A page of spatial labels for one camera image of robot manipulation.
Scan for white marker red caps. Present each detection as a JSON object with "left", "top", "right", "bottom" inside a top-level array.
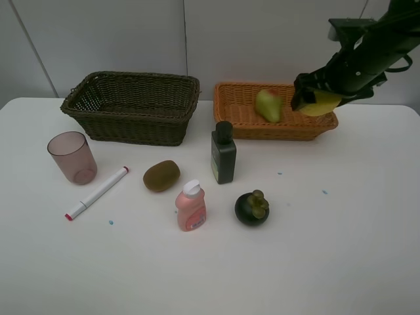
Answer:
[{"left": 64, "top": 166, "right": 129, "bottom": 221}]

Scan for yellow lemon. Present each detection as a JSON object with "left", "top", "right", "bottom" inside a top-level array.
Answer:
[{"left": 299, "top": 91, "right": 342, "bottom": 117}]

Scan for dark purple mangosteen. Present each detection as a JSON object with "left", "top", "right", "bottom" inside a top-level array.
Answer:
[{"left": 234, "top": 190, "right": 270, "bottom": 226}]

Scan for dark brown wicker basket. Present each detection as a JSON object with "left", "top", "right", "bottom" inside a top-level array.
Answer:
[{"left": 60, "top": 71, "right": 200, "bottom": 146}]

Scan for dark green square bottle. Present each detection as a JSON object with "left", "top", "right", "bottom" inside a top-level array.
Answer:
[{"left": 211, "top": 121, "right": 237, "bottom": 184}]

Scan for green red pear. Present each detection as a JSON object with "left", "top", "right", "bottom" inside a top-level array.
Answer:
[{"left": 255, "top": 89, "right": 283, "bottom": 123}]

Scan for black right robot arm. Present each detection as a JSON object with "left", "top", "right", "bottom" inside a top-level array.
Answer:
[{"left": 291, "top": 1, "right": 419, "bottom": 112}]

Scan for orange wicker basket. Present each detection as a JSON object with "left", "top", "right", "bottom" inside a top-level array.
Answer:
[{"left": 213, "top": 82, "right": 339, "bottom": 141}]

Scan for brown kiwi fruit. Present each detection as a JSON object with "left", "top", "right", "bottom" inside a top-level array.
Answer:
[{"left": 143, "top": 160, "right": 180, "bottom": 192}]

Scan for pink bottle white cap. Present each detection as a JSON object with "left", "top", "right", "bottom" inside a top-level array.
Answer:
[{"left": 175, "top": 179, "right": 207, "bottom": 232}]

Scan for translucent pink plastic cup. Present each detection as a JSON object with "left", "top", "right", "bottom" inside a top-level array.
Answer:
[{"left": 47, "top": 131, "right": 97, "bottom": 185}]

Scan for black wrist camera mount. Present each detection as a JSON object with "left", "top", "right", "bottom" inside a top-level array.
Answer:
[{"left": 327, "top": 18, "right": 376, "bottom": 49}]

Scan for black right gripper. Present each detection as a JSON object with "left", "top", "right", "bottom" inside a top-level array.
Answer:
[{"left": 291, "top": 45, "right": 388, "bottom": 112}]

